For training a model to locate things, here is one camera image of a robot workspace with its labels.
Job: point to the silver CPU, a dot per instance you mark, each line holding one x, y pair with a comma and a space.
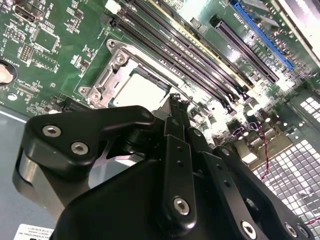
140, 92

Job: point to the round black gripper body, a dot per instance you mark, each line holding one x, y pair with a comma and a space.
112, 212

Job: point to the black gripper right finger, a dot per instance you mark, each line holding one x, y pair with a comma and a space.
232, 200

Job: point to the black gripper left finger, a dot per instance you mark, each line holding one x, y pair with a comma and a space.
62, 135

